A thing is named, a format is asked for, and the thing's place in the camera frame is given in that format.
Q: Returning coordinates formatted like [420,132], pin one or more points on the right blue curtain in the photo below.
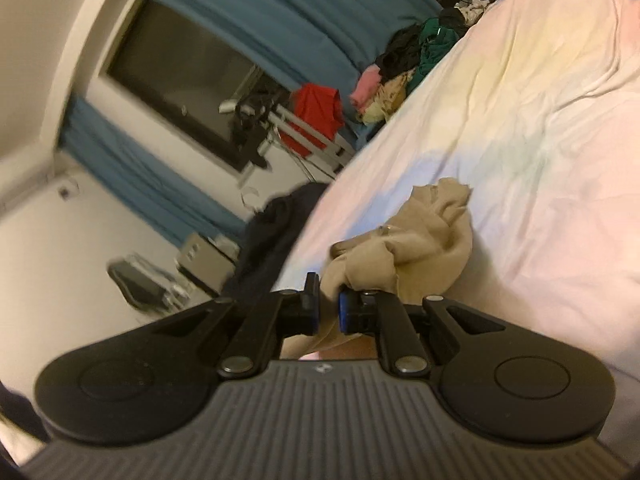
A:
[326,42]

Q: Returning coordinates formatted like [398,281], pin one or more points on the pink folded garment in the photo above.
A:
[366,87]

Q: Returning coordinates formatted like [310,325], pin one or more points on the left blue curtain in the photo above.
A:
[171,205]

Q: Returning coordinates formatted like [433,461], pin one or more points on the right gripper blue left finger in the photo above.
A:
[265,326]

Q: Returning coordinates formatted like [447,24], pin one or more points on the tan t-shirt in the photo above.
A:
[420,251]

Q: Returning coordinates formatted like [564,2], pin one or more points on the wavy black mirror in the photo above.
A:
[147,287]

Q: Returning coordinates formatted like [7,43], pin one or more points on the dark window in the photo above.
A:
[193,79]

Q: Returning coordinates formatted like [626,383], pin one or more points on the blue curtain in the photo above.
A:
[171,205]
[326,42]

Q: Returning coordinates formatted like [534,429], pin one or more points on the black jacket on bed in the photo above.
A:
[268,240]

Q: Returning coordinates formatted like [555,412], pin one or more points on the red garment on rack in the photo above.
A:
[320,107]

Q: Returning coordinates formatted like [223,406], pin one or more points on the silver metal rack stand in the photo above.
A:
[263,118]

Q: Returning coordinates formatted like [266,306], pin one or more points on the black garment in pile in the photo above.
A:
[402,53]

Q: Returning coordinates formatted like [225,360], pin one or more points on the white air conditioner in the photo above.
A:
[24,172]

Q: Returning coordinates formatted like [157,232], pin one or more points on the pastel bed duvet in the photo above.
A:
[536,109]

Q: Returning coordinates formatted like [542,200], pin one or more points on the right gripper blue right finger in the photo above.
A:
[384,317]

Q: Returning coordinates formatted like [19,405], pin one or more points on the green garment in pile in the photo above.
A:
[435,41]

